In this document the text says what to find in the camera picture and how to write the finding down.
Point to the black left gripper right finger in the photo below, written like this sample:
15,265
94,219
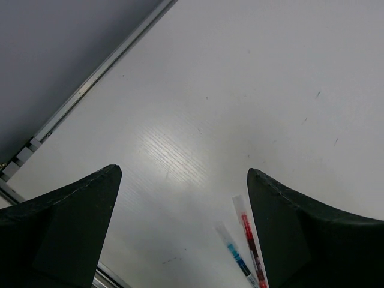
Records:
306,243

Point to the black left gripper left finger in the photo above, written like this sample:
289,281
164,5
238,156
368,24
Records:
55,240

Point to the blue ink pen refill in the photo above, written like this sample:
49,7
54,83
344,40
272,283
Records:
232,248

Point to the red ink pen refill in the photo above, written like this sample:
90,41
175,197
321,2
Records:
241,213

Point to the aluminium table edge rail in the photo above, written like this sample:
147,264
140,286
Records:
9,197

